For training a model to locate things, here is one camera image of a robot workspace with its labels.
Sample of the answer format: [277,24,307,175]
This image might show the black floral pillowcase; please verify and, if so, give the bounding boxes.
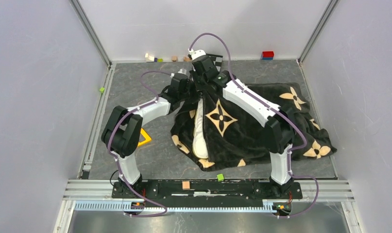
[170,83,337,171]

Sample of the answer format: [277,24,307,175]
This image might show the white yellow-edged pillow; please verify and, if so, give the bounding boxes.
[192,99,208,159]

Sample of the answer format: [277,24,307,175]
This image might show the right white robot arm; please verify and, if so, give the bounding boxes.
[189,50,295,193]

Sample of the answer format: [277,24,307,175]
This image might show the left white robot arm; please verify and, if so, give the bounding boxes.
[101,72,190,185]

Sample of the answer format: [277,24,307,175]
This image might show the yellow triangle stencil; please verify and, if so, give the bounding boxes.
[137,128,152,147]

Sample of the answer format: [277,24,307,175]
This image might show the black white checkerboard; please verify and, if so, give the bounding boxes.
[207,53,223,72]

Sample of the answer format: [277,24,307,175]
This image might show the green cube on base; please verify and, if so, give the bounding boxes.
[217,174,224,182]

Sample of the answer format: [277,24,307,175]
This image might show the tan wooden cube on base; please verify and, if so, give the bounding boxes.
[182,181,190,190]

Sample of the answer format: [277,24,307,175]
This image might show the white wooden block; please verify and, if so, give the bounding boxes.
[145,53,155,62]

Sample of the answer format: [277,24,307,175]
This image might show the red block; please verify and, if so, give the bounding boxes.
[260,51,274,60]

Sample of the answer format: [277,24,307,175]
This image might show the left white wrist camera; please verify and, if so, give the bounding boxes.
[170,68,187,78]

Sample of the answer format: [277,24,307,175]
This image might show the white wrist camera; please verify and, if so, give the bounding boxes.
[188,49,207,62]
[170,68,187,78]

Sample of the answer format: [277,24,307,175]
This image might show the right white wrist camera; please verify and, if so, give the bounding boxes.
[188,49,207,62]

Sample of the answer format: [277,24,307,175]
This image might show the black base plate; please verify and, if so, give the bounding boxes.
[111,179,303,208]

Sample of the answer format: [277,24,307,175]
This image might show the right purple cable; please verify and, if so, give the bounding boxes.
[188,32,320,219]

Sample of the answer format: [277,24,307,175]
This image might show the grey slotted cable duct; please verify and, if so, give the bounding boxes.
[74,200,276,214]

